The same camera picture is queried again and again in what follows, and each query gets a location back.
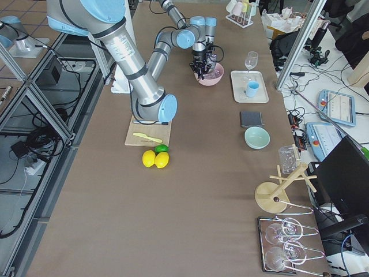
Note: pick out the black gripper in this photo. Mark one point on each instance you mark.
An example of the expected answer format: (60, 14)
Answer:
(198, 55)

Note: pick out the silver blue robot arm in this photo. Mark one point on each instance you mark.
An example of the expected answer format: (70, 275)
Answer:
(106, 22)
(173, 12)

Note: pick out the pink bowl with ice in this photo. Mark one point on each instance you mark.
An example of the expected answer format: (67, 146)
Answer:
(213, 77)

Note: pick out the blue cup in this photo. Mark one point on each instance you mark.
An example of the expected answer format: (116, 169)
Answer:
(252, 89)

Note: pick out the pink plastic cup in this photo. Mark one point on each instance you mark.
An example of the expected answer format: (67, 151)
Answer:
(234, 7)

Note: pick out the wooden cup tree stand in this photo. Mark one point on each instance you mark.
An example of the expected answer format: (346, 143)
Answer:
(272, 197)

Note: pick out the cream serving tray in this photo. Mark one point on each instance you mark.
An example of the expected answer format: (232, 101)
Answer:
(239, 87)

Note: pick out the clear wine glass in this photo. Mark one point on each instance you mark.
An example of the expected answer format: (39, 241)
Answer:
(250, 63)

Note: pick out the grey folded cloth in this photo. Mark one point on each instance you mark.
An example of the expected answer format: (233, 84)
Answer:
(250, 118)

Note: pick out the black backpack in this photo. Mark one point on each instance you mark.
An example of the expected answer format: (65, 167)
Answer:
(280, 48)

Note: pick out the wooden cutting board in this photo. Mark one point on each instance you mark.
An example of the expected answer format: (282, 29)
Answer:
(158, 131)

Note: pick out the green bowl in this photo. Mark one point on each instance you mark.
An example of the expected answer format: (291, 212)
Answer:
(256, 137)

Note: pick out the yellow plastic knife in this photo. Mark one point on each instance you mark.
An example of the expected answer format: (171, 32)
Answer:
(145, 136)

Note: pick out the green lime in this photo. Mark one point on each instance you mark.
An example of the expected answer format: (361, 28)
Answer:
(161, 148)

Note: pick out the yellow lemon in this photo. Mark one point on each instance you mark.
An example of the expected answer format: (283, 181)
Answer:
(148, 158)
(162, 159)

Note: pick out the black water bottle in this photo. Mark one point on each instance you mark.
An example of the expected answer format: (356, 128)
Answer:
(320, 33)

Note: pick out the clear glass mug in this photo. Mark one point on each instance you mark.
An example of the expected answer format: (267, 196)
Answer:
(289, 158)

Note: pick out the blue teach pendant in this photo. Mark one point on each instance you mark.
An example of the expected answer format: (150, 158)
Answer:
(323, 138)
(339, 107)

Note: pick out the black monitor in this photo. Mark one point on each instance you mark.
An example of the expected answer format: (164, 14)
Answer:
(344, 176)

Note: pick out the hanging wine glass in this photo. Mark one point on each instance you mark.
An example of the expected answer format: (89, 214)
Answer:
(283, 230)
(286, 257)

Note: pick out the black tray glass rack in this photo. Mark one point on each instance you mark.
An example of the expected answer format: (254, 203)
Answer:
(312, 254)

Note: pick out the white wire cup rack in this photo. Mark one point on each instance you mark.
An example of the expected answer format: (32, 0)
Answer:
(245, 19)

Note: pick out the aluminium frame post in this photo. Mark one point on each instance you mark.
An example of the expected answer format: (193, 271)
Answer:
(312, 15)

